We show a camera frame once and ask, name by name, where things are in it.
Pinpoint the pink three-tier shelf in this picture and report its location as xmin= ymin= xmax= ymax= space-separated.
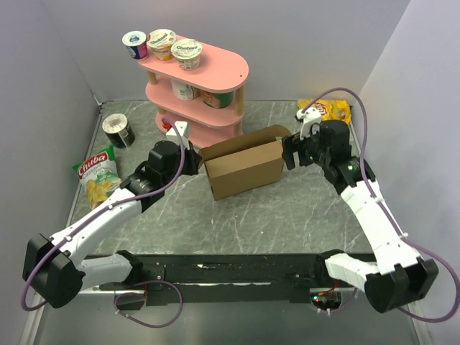
xmin=138 ymin=43 xmax=249 ymax=148

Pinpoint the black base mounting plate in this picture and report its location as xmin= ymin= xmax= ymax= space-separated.
xmin=100 ymin=254 xmax=346 ymax=306

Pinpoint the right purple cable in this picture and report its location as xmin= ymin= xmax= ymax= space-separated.
xmin=300 ymin=86 xmax=460 ymax=323

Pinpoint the yellow Lays chips bag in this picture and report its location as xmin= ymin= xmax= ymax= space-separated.
xmin=295 ymin=98 xmax=351 ymax=125

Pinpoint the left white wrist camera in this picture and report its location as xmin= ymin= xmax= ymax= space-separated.
xmin=163 ymin=121 xmax=191 ymax=143

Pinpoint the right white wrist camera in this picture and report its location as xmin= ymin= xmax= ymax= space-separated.
xmin=295 ymin=106 xmax=322 ymax=140

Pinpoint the white Chobani yogurt cup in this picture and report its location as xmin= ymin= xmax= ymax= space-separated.
xmin=171 ymin=38 xmax=203 ymax=71

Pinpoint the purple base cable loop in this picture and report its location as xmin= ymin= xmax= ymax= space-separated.
xmin=114 ymin=280 xmax=184 ymax=328

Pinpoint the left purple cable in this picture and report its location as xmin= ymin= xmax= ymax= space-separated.
xmin=21 ymin=116 xmax=187 ymax=312

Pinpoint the white cup on middle shelf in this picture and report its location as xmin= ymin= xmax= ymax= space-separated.
xmin=171 ymin=80 xmax=200 ymax=101

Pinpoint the green can on middle shelf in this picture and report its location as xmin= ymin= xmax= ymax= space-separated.
xmin=201 ymin=91 xmax=234 ymax=109

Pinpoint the aluminium frame rail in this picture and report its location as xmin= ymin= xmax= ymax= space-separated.
xmin=19 ymin=288 xmax=124 ymax=344

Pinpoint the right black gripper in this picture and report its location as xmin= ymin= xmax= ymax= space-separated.
xmin=281 ymin=122 xmax=330 ymax=170

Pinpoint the black can with white lid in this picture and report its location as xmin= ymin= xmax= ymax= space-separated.
xmin=102 ymin=114 xmax=135 ymax=149

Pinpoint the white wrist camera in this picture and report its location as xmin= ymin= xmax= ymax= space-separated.
xmin=163 ymin=121 xmax=191 ymax=143
xmin=295 ymin=106 xmax=322 ymax=140

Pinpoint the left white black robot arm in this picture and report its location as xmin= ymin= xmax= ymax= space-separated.
xmin=22 ymin=139 xmax=201 ymax=308

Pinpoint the blue white yogurt cup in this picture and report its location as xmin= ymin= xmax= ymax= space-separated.
xmin=122 ymin=30 xmax=148 ymax=60

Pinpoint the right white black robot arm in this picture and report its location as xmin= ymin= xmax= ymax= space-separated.
xmin=282 ymin=120 xmax=438 ymax=313

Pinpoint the green Chuba chips bag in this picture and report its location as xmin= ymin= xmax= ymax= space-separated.
xmin=73 ymin=145 xmax=121 ymax=209

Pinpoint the orange Chobani yogurt cup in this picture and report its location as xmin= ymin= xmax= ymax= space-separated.
xmin=147 ymin=29 xmax=177 ymax=61

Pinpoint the brown cardboard box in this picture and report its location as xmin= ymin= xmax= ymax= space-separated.
xmin=200 ymin=124 xmax=291 ymax=201

